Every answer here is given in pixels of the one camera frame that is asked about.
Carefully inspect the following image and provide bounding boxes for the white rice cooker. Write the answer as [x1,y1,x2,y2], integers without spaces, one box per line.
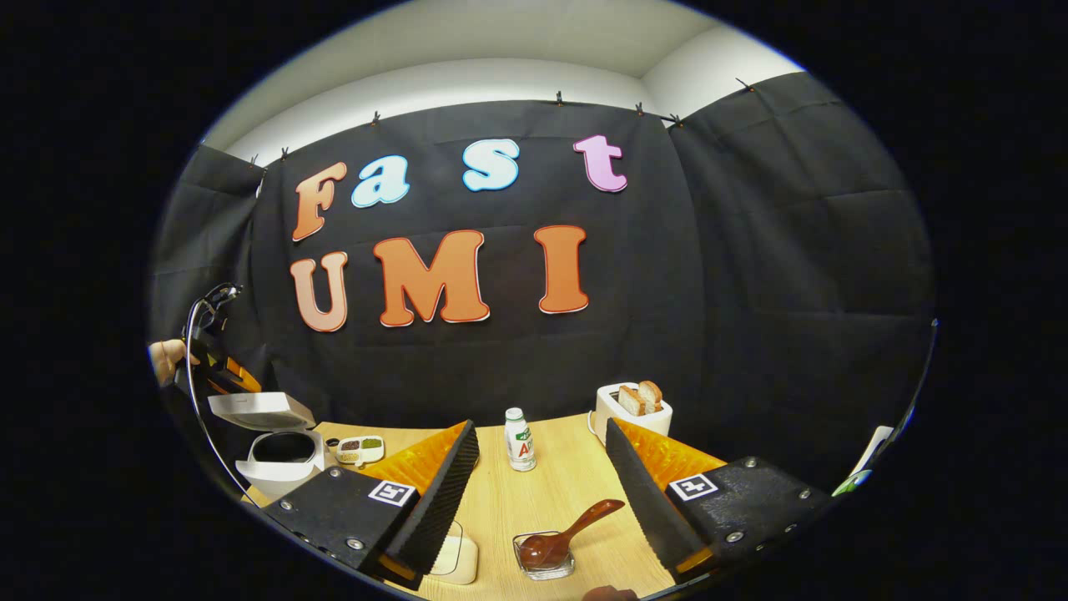
[207,391,326,502]

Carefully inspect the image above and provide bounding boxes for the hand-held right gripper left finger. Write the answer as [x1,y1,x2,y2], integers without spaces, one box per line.
[263,420,481,589]

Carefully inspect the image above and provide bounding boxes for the white toaster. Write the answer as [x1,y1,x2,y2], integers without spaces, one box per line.
[594,381,673,443]

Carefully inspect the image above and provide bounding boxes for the white green flat object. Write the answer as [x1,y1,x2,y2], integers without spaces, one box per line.
[833,426,895,497]

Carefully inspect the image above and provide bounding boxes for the metal chopstick holder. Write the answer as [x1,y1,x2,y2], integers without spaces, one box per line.
[512,530,577,581]

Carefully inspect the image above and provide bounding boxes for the black backdrop cloth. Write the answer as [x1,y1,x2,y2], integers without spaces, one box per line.
[150,71,935,502]

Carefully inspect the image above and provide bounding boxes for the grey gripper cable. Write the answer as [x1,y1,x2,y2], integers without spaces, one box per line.
[184,288,251,503]

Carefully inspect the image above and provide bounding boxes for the white drink bottle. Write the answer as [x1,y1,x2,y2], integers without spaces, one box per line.
[504,407,537,472]

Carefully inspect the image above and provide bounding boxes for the white divided condiment dish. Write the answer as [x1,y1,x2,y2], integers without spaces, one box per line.
[336,436,385,466]

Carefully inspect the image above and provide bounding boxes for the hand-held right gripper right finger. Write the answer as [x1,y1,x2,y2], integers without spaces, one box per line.
[605,417,835,583]

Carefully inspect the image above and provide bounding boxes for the brown wooden spoon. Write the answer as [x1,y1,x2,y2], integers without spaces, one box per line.
[519,499,626,570]

